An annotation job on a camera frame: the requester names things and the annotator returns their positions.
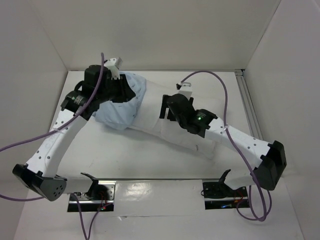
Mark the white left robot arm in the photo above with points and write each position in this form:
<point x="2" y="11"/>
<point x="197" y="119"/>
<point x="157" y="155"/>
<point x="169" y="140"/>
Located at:
<point x="39" y="173"/>

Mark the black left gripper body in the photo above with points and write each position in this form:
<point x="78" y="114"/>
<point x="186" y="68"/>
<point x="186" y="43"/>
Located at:
<point x="112" y="92"/>

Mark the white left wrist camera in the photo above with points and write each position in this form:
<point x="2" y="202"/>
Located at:
<point x="114" y="65"/>

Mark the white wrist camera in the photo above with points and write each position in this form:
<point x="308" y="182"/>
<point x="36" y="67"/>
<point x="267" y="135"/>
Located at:
<point x="114" y="65"/>
<point x="185" y="89"/>

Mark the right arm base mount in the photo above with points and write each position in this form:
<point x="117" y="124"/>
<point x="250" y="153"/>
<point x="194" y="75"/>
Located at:
<point x="218" y="196"/>

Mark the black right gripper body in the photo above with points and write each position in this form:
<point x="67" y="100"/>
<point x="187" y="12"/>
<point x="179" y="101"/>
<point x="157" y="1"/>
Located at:
<point x="165" y="107"/>

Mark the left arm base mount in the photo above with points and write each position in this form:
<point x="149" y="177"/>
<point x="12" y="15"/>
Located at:
<point x="100" y="198"/>

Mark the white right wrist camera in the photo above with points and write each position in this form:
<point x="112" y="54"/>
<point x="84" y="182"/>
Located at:
<point x="185" y="89"/>

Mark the light blue pillowcase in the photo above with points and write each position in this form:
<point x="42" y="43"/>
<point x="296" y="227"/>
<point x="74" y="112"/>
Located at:
<point x="120" y="116"/>

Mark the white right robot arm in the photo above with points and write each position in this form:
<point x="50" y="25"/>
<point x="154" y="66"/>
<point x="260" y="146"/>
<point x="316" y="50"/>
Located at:
<point x="267" y="160"/>

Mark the aluminium rail right side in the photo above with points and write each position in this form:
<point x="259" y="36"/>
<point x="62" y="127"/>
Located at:
<point x="248" y="104"/>

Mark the white pillow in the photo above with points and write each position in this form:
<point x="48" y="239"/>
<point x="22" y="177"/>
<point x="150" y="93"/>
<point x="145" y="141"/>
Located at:
<point x="148" y="120"/>

